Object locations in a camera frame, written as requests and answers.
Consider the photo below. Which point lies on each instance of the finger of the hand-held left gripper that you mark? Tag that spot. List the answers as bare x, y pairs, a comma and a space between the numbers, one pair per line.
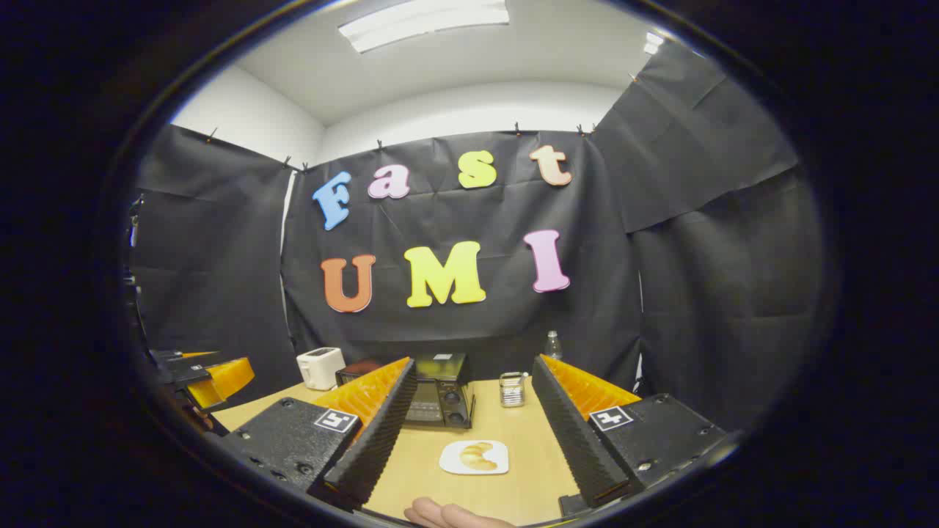
220, 381
176, 358

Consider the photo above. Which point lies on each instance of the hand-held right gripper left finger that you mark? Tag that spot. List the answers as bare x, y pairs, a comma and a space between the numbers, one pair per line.
381, 433

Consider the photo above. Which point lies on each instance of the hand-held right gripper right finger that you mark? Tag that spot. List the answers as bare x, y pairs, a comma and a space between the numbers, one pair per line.
572, 433

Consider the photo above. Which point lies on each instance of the black electric oven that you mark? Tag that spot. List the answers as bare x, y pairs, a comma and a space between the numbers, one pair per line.
440, 400

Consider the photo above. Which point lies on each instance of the golden croissant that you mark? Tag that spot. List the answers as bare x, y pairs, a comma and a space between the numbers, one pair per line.
477, 456

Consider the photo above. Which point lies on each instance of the white square plate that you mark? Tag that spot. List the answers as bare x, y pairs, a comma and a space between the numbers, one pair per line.
502, 462

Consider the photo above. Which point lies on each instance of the white toaster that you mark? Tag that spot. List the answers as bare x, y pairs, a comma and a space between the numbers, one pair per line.
320, 370

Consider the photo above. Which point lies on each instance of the black backdrop cloth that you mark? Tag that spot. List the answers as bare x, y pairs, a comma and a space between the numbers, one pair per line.
242, 293

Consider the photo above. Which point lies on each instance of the small ceiling light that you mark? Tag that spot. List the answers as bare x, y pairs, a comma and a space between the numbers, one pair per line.
653, 42

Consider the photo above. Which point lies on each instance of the long ceiling light panel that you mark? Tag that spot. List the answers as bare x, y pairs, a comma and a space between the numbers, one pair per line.
422, 22

